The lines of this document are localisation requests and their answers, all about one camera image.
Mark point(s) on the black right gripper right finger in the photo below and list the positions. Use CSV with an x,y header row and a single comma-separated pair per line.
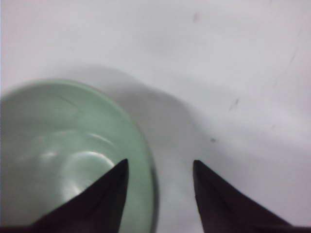
x,y
224,209

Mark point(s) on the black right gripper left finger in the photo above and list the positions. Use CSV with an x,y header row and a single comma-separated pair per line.
x,y
98,209

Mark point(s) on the light green plastic bowl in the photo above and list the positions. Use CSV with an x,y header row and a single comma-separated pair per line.
x,y
57,137

